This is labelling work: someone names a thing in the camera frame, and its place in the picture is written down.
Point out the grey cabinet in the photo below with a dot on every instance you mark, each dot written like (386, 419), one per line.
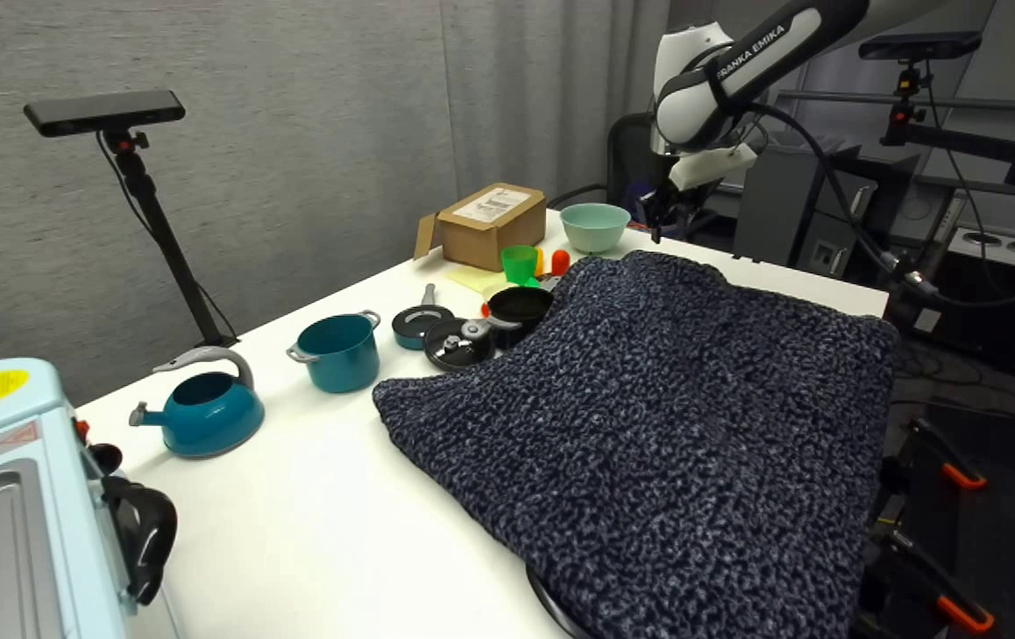
(787, 208)

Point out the black round lid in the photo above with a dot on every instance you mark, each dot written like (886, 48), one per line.
(460, 347)

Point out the light blue toy oven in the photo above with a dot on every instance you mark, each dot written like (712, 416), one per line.
(11, 510)

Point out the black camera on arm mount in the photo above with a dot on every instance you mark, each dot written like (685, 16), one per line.
(919, 45)

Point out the black toy pot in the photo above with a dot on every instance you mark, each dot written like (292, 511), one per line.
(520, 309)

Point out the teal toy kettle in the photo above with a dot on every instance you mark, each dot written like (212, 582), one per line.
(212, 414)

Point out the dark blue knitted blanket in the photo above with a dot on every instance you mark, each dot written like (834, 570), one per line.
(671, 438)

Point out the black camera bar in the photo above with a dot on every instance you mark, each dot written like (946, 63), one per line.
(105, 112)

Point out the teal toy pot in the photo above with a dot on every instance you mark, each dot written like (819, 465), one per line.
(337, 353)

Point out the red orange plastic cup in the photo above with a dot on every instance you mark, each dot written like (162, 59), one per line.
(558, 265)

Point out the black office chair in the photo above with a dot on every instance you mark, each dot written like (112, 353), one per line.
(632, 154)

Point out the brown cardboard box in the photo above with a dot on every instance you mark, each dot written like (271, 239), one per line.
(491, 226)

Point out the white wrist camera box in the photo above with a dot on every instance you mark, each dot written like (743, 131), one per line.
(712, 169)

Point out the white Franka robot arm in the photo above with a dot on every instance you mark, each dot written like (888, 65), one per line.
(743, 59)

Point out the mint green bowl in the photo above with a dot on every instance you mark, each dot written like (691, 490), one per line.
(594, 227)

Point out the pale yellow plate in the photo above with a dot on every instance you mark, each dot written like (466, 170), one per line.
(474, 278)

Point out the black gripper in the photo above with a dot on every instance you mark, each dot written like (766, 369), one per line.
(662, 211)

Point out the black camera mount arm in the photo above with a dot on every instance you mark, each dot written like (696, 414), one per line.
(970, 138)

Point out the black camera tripod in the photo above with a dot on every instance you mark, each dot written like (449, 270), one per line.
(166, 243)

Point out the green plastic cup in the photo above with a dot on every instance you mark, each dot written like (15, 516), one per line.
(520, 265)

